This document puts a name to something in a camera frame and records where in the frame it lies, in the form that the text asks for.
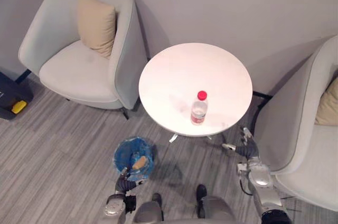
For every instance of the clear bottle with red cap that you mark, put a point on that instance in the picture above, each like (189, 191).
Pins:
(199, 110)

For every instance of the brown bread piece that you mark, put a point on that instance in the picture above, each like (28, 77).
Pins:
(139, 163)

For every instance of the beige cushion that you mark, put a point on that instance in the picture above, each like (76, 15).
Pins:
(96, 26)
(328, 105)

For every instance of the robot body with legs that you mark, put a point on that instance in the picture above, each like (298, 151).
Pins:
(185, 206)

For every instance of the light grey armchair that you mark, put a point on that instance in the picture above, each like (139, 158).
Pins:
(298, 129)
(82, 49)

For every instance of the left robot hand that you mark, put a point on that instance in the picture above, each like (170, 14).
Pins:
(126, 179)

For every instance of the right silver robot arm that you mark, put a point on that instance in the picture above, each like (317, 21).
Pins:
(264, 189)

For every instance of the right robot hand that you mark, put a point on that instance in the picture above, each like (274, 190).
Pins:
(247, 147)

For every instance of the dark case with yellow latch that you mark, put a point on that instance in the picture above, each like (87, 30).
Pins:
(13, 97)

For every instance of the round white tea table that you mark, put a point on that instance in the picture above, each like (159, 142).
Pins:
(195, 89)

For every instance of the small bin with blue bag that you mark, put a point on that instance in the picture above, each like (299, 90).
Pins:
(133, 158)

